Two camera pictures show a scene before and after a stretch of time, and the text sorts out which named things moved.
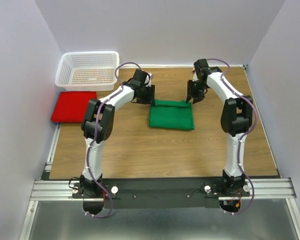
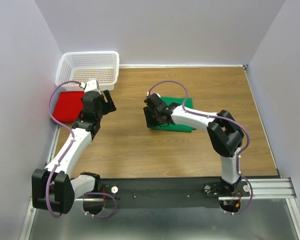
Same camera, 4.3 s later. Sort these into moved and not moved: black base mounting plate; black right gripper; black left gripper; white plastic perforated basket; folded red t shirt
Moved: black right gripper; black left gripper
Not moved: white plastic perforated basket; black base mounting plate; folded red t shirt
